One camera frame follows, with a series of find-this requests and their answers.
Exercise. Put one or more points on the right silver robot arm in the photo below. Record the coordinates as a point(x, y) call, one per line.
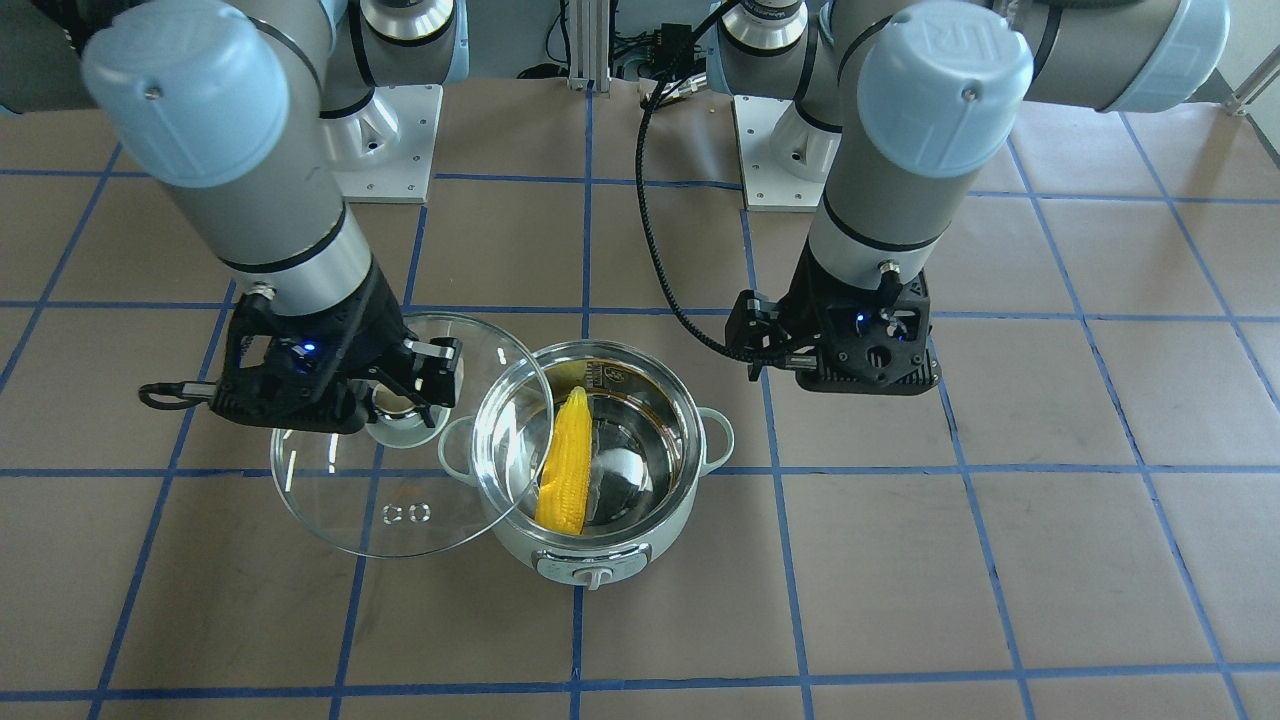
point(246, 112)

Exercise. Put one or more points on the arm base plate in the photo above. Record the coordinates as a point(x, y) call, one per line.
point(784, 160)
point(383, 152)

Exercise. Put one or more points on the brown grid table mat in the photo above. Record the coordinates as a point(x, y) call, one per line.
point(1080, 522)

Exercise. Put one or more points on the glass pot lid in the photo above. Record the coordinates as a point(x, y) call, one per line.
point(419, 481)

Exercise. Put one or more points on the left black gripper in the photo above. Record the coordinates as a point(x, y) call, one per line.
point(808, 296)

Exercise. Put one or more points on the aluminium frame post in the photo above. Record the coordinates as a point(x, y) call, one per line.
point(590, 35)

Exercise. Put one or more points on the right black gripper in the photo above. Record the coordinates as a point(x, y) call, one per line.
point(378, 312)

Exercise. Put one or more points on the yellow corn cob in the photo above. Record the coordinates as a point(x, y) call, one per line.
point(565, 480)

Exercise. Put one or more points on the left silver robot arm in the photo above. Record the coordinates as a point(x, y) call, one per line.
point(916, 97)

